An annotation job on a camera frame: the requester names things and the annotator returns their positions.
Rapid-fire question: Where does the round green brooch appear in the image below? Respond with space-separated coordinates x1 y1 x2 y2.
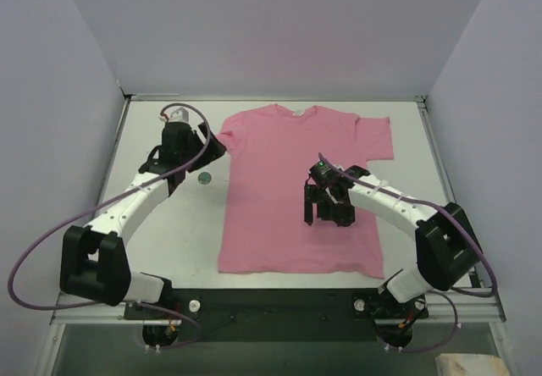
197 172 213 185

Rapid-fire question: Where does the pink t-shirt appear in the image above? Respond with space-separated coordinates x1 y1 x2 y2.
217 104 394 279

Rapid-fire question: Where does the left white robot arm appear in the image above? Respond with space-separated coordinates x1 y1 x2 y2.
60 122 226 318

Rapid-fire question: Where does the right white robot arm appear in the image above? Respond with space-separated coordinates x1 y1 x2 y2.
304 161 481 321

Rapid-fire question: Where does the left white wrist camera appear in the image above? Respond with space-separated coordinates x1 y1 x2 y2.
158 105 190 124

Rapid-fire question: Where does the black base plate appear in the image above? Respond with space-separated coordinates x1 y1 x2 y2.
124 288 429 345

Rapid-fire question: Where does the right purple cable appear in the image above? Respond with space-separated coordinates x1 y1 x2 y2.
317 152 500 354

